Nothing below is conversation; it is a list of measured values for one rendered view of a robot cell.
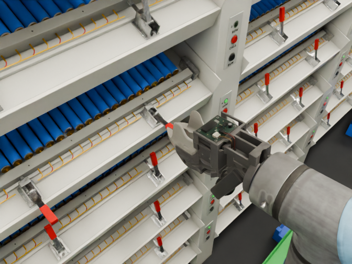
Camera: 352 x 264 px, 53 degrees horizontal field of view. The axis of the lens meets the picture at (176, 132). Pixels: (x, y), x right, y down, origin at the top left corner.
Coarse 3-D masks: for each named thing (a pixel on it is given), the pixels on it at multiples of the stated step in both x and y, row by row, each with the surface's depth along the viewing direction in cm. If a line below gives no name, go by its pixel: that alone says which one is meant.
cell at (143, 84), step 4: (132, 68) 74; (128, 72) 74; (132, 72) 74; (136, 72) 74; (132, 76) 74; (136, 76) 74; (140, 76) 74; (136, 80) 74; (140, 80) 74; (144, 80) 74; (140, 84) 74; (144, 84) 73; (148, 84) 74; (144, 88) 74
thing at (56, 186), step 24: (192, 72) 78; (168, 96) 76; (192, 96) 78; (144, 120) 72; (168, 120) 73; (120, 144) 68; (144, 144) 74; (72, 168) 63; (96, 168) 65; (48, 192) 60; (72, 192) 66; (0, 216) 57; (24, 216) 58; (0, 240) 59
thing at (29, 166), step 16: (176, 80) 75; (144, 96) 71; (112, 112) 68; (128, 112) 69; (96, 128) 66; (64, 144) 63; (80, 144) 65; (96, 144) 66; (32, 160) 60; (48, 160) 61; (0, 176) 57; (16, 176) 58
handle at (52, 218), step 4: (32, 192) 58; (32, 196) 57; (36, 196) 57; (36, 200) 57; (40, 200) 57; (40, 204) 56; (44, 204) 56; (40, 208) 56; (44, 208) 56; (48, 208) 56; (44, 212) 55; (48, 212) 55; (52, 212) 55; (48, 216) 55; (52, 216) 55; (48, 220) 54; (52, 220) 54; (56, 220) 55; (52, 224) 55
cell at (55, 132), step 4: (40, 116) 64; (44, 116) 64; (48, 116) 65; (40, 120) 65; (44, 120) 64; (48, 120) 64; (52, 120) 65; (44, 124) 64; (48, 124) 64; (52, 124) 64; (48, 128) 64; (52, 128) 64; (56, 128) 64; (52, 132) 64; (56, 132) 64; (60, 132) 64; (52, 136) 64; (56, 136) 63
